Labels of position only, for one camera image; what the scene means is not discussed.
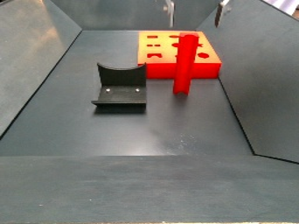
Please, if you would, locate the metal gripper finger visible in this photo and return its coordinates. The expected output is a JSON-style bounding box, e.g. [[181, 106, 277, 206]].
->
[[163, 0, 175, 27], [216, 0, 230, 27]]

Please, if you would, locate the red shape sorting board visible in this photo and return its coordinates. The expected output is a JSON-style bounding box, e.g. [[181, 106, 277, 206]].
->
[[138, 31, 222, 79]]

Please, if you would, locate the black curved holder stand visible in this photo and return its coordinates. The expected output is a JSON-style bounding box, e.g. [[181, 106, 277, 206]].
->
[[93, 64, 147, 106]]

